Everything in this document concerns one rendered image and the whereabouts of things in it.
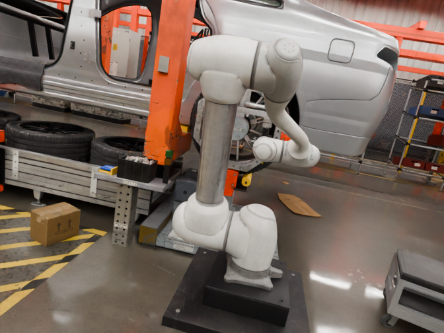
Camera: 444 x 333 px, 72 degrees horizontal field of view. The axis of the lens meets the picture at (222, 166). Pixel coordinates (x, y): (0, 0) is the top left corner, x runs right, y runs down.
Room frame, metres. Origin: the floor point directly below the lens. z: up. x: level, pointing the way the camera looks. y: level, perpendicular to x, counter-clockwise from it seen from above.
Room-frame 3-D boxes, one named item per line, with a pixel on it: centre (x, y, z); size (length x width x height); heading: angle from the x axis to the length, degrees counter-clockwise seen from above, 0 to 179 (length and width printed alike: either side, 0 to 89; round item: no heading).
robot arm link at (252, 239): (1.08, -0.16, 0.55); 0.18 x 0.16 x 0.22; 84
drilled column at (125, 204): (1.79, 0.55, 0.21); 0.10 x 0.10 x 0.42; 85
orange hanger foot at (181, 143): (2.33, 0.40, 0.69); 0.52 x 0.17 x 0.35; 175
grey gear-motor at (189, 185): (2.26, 0.20, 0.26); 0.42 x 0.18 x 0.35; 175
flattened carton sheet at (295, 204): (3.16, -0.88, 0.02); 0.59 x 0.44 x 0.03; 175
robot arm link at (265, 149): (1.36, -0.19, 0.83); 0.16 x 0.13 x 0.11; 175
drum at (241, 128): (1.88, -0.05, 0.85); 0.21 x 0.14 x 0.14; 175
